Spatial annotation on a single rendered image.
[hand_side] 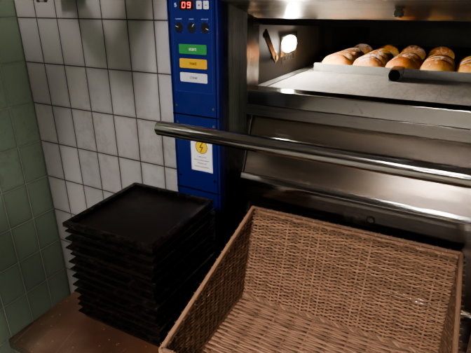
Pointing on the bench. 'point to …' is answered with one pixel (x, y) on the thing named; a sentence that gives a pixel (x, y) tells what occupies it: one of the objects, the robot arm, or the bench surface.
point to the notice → (202, 156)
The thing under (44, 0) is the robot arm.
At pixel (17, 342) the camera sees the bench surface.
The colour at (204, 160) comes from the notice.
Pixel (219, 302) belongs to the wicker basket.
